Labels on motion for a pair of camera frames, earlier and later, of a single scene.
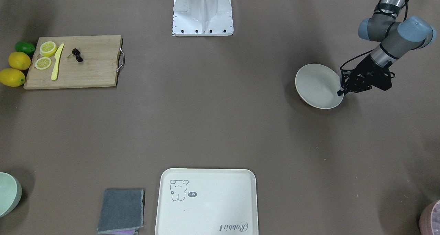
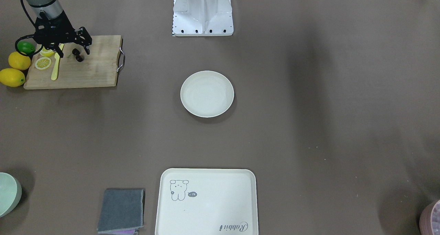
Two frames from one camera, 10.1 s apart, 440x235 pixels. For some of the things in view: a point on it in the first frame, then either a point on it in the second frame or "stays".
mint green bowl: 11,191 stays
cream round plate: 317,85 -> 207,94
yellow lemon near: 12,77 stays
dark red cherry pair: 75,52 stays
